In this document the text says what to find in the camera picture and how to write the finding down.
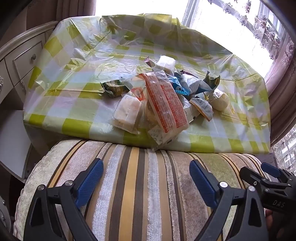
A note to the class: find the pink curtain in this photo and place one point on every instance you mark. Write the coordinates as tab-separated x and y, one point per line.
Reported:
69	7
282	92

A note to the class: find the clear cake packet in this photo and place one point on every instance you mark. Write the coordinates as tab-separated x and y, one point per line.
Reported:
126	111

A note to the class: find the white square snack packet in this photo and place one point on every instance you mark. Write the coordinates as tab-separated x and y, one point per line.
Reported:
165	63

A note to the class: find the white dresser with drawers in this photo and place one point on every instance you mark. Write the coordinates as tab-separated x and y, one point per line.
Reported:
23	60

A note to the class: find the orange printed clear bread bag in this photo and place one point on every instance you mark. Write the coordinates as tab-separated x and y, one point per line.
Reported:
166	109

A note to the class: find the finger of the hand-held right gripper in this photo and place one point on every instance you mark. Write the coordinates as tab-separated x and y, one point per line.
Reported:
251	177
270	168

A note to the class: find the white orange snack packet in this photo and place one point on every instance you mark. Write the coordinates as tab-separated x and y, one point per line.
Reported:
202	107

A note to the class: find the dark green snack packet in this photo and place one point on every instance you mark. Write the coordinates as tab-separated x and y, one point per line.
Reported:
114	87

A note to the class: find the dark green yellow packet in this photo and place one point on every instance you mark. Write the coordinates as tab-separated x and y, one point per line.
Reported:
211	81

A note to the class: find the yellow checkered plastic tablecloth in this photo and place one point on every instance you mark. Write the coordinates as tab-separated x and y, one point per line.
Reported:
76	102

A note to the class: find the window frame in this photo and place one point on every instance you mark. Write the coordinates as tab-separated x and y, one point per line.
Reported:
192	11

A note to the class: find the silver blue snack packet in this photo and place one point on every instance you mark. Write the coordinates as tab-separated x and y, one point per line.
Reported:
195	84

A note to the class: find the small red white packet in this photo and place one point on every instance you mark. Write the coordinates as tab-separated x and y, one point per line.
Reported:
138	92

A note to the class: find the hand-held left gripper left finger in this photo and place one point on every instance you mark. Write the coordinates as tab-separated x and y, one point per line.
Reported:
92	176

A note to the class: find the floral lace sheer curtain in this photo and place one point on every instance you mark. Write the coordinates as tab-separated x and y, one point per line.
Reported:
266	23

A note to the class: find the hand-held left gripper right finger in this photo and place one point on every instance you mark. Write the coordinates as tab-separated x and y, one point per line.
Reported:
201	179

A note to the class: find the round bun packet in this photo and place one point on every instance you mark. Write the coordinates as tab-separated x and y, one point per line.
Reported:
219	100

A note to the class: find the pink snack packet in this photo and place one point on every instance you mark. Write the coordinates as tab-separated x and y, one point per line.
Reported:
148	61

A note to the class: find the striped sofa cushion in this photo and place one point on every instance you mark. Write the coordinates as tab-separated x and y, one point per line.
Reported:
143	185

